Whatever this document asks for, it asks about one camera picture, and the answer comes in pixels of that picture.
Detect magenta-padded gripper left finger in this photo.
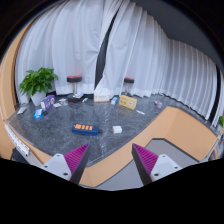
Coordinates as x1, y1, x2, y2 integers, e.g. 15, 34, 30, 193
39, 143, 92, 185

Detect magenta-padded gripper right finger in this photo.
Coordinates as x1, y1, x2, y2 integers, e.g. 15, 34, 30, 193
130, 143, 183, 186

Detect white charger block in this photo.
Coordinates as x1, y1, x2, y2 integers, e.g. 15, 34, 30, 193
112, 125, 124, 135

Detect blue power strip orange sockets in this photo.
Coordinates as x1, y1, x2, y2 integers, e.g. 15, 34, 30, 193
71, 123, 101, 137

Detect purple box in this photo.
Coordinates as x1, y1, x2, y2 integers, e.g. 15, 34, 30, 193
40, 94, 57, 112

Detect printed card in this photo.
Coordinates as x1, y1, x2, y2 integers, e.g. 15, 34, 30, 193
58, 97, 69, 107

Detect grey white card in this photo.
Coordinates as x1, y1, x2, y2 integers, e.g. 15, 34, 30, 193
16, 106, 28, 116

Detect yellow box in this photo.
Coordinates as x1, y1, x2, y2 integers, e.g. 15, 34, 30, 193
118, 94, 139, 111

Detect white book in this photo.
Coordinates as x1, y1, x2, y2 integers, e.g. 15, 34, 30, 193
72, 92, 85, 100

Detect white box orange print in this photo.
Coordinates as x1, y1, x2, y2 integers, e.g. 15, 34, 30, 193
93, 91, 113, 104

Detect green potted plant white pot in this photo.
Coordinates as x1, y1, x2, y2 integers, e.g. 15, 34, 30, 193
18, 66, 59, 107

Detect black stool red-rimmed seat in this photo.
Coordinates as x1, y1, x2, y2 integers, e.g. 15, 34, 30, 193
66, 75, 85, 103
123, 77, 135, 96

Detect white curtain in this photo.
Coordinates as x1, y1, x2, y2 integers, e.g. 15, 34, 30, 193
94, 0, 224, 125
14, 0, 116, 102

